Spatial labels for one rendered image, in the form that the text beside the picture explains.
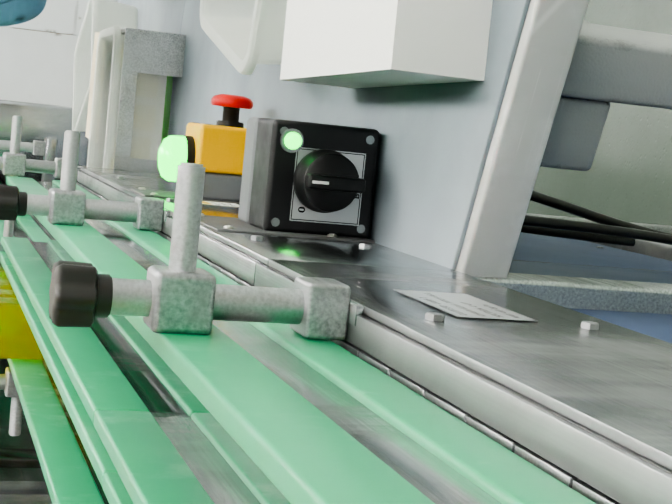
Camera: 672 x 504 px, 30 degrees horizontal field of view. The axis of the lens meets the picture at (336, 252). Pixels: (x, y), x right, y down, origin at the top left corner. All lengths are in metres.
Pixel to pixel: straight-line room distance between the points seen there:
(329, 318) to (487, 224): 0.23
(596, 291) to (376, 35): 0.21
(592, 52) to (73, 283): 0.39
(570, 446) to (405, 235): 0.49
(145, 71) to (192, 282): 1.12
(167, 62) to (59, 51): 3.57
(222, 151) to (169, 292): 0.63
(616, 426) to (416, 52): 0.42
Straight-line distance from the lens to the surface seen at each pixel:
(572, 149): 0.82
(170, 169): 1.17
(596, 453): 0.37
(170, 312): 0.54
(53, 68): 5.21
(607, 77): 0.80
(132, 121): 1.65
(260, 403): 0.43
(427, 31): 0.75
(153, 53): 1.65
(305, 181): 0.86
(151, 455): 0.63
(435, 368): 0.47
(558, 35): 0.73
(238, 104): 1.18
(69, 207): 0.99
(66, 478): 0.92
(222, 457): 0.65
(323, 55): 0.87
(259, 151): 0.91
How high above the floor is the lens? 1.07
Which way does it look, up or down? 19 degrees down
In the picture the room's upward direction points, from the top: 86 degrees counter-clockwise
